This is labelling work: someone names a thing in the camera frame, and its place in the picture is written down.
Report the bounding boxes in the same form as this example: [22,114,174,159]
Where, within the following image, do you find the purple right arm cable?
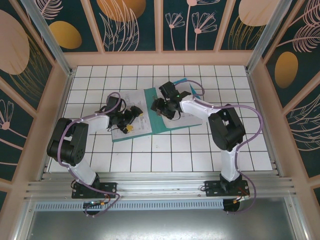
[174,79,265,215]

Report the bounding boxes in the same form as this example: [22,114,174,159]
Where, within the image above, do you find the aluminium corner post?
[245,0,288,73]
[21,0,76,77]

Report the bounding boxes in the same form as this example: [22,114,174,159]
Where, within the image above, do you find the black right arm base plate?
[204,179,250,198]

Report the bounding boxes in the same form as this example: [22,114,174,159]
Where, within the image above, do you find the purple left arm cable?
[56,91,127,218]

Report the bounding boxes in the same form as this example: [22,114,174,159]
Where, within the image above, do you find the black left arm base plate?
[71,181,118,200]

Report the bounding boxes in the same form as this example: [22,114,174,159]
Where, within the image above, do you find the orange wire connector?
[99,194,111,208]
[233,193,251,204]

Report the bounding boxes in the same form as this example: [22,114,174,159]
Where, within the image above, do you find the aluminium mounting beam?
[23,171,298,201]

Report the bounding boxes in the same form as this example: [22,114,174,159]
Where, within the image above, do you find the grey metal sheet panel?
[14,197,310,240]

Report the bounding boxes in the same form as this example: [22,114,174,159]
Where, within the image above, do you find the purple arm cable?
[56,91,127,218]
[174,79,265,215]

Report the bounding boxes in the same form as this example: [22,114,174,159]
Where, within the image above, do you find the grey slotted cable duct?
[34,199,225,211]

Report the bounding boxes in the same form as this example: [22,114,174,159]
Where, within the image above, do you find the teal file folder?
[111,78,203,143]

